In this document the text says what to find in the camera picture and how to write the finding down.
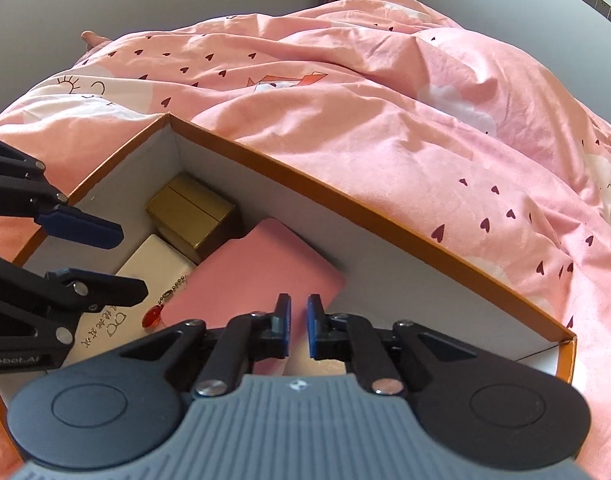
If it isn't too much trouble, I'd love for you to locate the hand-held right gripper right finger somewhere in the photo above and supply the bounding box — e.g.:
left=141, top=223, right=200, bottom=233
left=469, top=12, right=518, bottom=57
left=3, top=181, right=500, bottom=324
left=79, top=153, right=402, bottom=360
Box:
left=306, top=293, right=479, bottom=397

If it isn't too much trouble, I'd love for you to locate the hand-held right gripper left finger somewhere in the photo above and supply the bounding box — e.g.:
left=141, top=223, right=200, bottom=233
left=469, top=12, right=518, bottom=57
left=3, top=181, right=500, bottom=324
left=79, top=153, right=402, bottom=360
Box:
left=113, top=292, right=292, bottom=400

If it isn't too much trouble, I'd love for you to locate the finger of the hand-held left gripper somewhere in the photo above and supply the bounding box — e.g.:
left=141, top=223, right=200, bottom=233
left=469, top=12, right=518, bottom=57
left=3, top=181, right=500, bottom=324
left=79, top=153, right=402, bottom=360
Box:
left=0, top=250, right=150, bottom=357
left=0, top=132, right=125, bottom=251

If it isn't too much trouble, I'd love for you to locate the white printed box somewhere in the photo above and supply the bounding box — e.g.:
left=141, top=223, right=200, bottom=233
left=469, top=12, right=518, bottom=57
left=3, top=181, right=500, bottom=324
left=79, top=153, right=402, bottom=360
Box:
left=63, top=234, right=199, bottom=368

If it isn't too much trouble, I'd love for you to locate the red pendant ball chain keychain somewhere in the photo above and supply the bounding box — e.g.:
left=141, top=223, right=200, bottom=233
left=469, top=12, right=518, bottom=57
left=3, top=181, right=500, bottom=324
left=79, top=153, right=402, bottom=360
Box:
left=142, top=272, right=191, bottom=332

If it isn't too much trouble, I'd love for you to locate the pink case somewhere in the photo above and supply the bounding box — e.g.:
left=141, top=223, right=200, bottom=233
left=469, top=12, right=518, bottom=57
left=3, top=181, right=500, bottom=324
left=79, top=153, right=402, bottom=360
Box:
left=160, top=217, right=347, bottom=376

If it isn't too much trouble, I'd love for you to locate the gold gift box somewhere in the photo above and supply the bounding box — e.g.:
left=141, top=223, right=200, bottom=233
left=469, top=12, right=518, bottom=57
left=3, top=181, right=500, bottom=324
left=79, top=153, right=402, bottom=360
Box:
left=146, top=174, right=239, bottom=265

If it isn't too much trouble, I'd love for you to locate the orange cardboard box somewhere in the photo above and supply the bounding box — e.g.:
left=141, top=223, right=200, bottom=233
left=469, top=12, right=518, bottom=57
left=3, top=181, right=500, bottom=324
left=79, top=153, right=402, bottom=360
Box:
left=0, top=112, right=579, bottom=463

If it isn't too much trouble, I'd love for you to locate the bare foot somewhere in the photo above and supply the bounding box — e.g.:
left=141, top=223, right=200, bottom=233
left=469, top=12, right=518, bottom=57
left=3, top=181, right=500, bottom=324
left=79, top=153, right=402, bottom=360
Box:
left=80, top=30, right=111, bottom=53

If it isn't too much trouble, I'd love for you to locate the pink heart print blanket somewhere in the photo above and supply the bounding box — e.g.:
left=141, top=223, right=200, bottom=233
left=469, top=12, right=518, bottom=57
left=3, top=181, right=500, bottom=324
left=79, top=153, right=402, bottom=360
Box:
left=0, top=0, right=611, bottom=461

